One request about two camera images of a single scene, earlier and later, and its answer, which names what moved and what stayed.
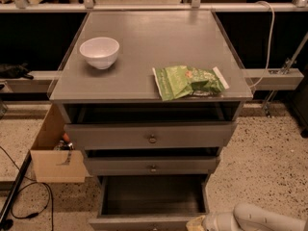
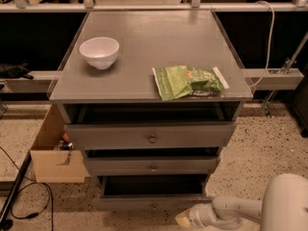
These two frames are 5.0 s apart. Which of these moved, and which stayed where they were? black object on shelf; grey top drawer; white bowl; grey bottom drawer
Moved: grey bottom drawer
Stayed: grey top drawer; black object on shelf; white bowl
